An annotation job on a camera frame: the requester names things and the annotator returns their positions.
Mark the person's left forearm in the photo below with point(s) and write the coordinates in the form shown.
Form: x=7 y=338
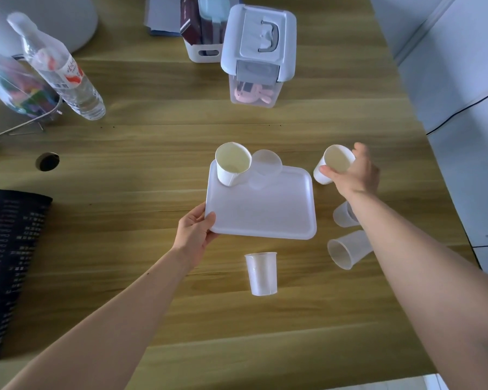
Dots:
x=105 y=328

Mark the white paper cup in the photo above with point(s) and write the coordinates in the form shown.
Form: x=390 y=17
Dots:
x=231 y=162
x=335 y=160

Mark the light blue case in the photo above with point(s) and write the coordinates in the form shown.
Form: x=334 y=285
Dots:
x=213 y=12

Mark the white round container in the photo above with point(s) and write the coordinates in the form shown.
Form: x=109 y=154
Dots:
x=48 y=16

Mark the clear plastic cup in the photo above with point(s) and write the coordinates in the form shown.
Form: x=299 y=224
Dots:
x=264 y=168
x=347 y=249
x=341 y=217
x=262 y=274

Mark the person's right hand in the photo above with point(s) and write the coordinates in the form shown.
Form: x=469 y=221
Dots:
x=360 y=176

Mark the clear bag colourful items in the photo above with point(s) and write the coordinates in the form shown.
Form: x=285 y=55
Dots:
x=18 y=89

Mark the person's left thumb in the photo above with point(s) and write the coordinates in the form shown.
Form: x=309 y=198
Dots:
x=210 y=224

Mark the white plastic tray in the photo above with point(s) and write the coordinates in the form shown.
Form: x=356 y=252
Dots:
x=264 y=209

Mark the clear storage box white lid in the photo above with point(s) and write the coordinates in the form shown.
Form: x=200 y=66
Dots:
x=260 y=40

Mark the clear plastic water bottle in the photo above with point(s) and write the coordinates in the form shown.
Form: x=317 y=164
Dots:
x=61 y=73

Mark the person's left hand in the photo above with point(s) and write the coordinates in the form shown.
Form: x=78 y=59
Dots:
x=191 y=235

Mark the person's right thumb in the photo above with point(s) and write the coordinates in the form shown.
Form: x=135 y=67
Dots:
x=329 y=171

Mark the pink toy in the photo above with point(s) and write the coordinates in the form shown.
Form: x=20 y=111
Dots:
x=252 y=94

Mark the black mesh waste bin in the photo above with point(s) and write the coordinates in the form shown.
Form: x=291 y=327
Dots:
x=10 y=263

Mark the dark red packet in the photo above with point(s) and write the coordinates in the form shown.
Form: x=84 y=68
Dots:
x=190 y=20

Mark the blue and white papers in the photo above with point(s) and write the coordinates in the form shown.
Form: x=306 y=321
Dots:
x=160 y=18

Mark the person's right forearm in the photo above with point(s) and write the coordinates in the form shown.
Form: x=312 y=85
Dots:
x=423 y=280

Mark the white plastic basket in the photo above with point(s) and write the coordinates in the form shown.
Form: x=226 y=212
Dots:
x=201 y=52

